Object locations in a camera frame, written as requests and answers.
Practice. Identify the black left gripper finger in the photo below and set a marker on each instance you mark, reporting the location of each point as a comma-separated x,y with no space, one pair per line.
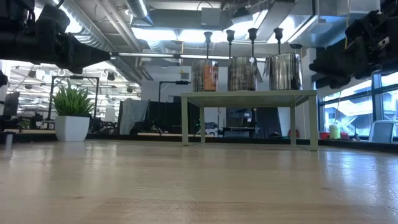
87,59

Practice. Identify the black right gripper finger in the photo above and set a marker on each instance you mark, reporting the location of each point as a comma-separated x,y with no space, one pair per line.
335,65
339,83

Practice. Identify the silver metal can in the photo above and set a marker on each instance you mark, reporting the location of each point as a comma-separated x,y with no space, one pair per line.
285,72
242,74

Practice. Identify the black metal candlestick holder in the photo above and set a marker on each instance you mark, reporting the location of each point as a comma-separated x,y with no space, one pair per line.
252,32
278,32
208,35
230,34

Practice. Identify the metal can with orange label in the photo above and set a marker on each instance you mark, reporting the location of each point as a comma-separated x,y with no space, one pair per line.
205,76

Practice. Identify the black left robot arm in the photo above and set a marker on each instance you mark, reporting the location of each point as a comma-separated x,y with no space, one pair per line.
18,43

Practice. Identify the yellow-green bottle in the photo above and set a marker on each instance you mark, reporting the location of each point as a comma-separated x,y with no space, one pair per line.
335,131

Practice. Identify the red container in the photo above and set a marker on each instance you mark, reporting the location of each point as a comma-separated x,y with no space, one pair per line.
324,135

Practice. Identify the long ceiling light tube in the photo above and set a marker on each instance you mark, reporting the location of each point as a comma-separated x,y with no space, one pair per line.
146,55

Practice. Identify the white chair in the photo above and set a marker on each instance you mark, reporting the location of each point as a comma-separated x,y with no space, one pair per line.
382,130

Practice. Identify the green plant in white pot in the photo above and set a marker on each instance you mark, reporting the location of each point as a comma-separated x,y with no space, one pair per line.
72,124

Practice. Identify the dark red rounded object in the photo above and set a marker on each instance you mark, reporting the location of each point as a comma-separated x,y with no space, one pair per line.
293,133

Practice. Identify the grey draped cloth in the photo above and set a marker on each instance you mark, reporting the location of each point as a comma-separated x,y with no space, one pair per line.
132,113

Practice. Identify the pale green perforated metal shelf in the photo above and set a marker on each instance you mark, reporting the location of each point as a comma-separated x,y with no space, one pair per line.
248,99

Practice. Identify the grey ceiling box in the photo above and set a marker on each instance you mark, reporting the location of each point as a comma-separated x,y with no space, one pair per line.
210,17

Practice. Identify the black metal frame stand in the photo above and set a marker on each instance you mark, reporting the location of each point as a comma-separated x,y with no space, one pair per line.
74,77

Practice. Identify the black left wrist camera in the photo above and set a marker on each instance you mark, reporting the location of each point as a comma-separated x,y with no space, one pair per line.
53,20

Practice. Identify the silver round ceiling duct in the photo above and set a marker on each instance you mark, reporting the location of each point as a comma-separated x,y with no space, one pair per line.
136,7

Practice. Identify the small grey post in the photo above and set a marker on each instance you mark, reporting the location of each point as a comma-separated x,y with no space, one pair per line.
8,140

